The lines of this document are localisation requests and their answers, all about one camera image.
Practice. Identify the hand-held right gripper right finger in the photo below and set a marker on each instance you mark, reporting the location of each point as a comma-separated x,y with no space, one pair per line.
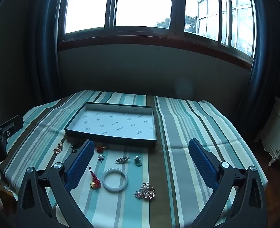
200,159

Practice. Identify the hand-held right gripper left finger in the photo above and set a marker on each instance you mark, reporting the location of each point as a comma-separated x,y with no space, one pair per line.
81,161

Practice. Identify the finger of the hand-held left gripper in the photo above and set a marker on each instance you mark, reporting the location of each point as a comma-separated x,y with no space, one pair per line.
9,125

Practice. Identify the red knot charm gold bell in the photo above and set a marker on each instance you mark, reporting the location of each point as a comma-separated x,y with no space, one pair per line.
94,182

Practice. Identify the white jade bangle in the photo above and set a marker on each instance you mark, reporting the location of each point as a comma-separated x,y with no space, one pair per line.
103,180

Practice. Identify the silver rhinestone bar brooch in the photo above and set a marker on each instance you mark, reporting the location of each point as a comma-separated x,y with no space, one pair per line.
122,159

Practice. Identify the dark green shallow cardboard box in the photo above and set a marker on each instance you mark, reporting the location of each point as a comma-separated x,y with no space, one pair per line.
111,121

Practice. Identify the large pearl rhinestone brooch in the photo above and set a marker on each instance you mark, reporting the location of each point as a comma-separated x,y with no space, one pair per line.
144,191

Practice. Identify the small pearl flower brooch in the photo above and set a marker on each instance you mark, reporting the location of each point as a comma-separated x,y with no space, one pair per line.
101,157

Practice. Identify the red flower ornament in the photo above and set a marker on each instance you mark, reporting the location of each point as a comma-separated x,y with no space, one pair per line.
100,149

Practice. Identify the gold rhinestone brooch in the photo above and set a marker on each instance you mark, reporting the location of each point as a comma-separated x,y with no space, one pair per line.
58,148

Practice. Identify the striped tablecloth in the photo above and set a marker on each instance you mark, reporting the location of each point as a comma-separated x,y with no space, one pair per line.
177,128

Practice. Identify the dark blue curtain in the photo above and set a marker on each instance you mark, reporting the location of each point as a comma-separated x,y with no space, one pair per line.
45,52
265,76

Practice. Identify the white carved nightstand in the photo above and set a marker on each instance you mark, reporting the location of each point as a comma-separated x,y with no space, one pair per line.
277,128

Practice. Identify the reddish wooden window sill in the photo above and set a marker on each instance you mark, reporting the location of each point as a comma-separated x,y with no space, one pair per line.
130,41

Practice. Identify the dark framed window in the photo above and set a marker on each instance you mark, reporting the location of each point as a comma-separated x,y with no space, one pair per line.
142,4

